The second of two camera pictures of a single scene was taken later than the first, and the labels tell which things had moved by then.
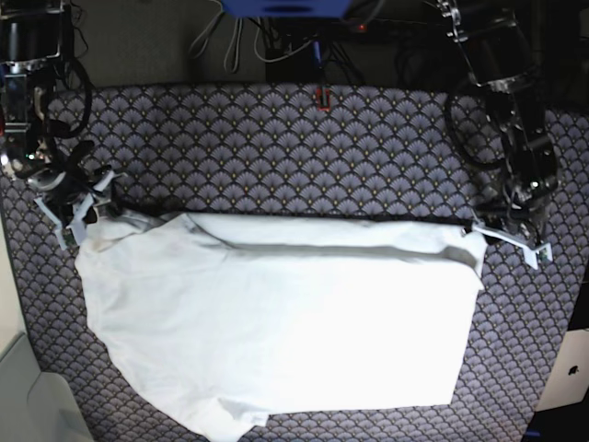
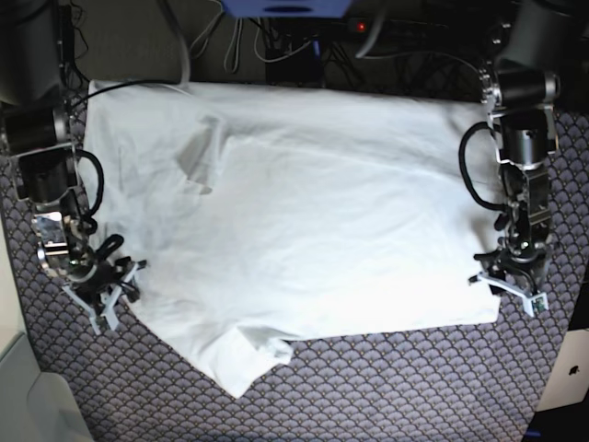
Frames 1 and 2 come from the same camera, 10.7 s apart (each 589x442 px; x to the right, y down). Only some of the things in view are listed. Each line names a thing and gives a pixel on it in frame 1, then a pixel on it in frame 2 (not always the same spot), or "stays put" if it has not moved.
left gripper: x=75 y=203 -> x=98 y=292
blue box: x=287 y=8 stays put
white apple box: x=569 y=378 stays put
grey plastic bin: x=38 y=405 stays put
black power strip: x=390 y=26 stays put
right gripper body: x=531 y=250 -> x=524 y=277
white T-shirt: x=215 y=319 -> x=259 y=217
